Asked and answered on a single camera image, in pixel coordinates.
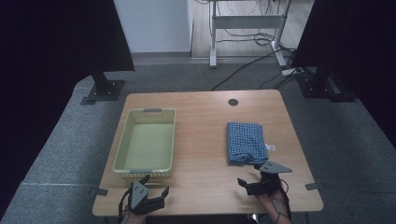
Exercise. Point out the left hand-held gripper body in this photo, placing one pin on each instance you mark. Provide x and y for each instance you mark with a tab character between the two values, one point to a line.
138	196

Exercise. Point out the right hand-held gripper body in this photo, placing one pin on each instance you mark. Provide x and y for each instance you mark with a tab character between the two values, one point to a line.
268	179

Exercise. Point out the blue checked cloth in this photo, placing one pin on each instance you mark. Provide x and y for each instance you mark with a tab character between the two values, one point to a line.
246	143

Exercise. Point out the light green plastic basket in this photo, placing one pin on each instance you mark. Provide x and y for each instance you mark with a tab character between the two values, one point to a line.
146	144

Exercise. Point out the person's left hand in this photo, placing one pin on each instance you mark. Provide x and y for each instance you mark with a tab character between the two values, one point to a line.
134	218

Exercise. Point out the person's right hand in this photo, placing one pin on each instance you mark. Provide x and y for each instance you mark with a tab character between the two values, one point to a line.
274	207

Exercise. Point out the grey tape piece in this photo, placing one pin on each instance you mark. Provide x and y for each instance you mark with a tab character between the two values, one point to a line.
101	192
311	186

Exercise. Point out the dark round table grommet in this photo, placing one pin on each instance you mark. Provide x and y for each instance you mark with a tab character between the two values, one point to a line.
233	102

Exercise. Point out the white power strip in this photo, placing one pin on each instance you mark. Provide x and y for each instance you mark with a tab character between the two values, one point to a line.
289	72

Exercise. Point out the black metal stand base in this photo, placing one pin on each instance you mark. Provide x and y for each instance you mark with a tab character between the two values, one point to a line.
104	88
323	85

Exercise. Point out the white metal desk frame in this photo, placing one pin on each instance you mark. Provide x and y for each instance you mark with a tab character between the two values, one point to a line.
246	21

